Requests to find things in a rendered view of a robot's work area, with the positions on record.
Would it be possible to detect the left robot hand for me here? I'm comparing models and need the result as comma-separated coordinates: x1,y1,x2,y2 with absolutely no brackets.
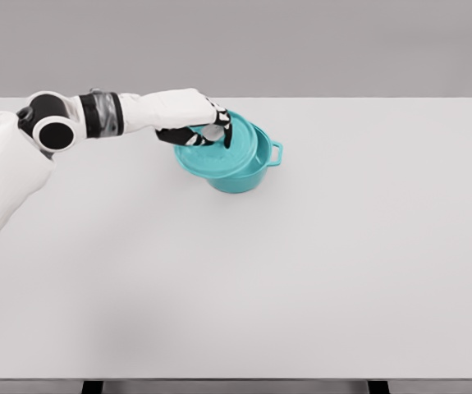
153,87,234,149

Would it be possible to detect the teal pot lid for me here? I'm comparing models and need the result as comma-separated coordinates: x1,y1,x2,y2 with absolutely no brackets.
173,109,259,180

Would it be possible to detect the teal pot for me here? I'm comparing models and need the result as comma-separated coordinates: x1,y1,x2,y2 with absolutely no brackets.
203,126,285,194

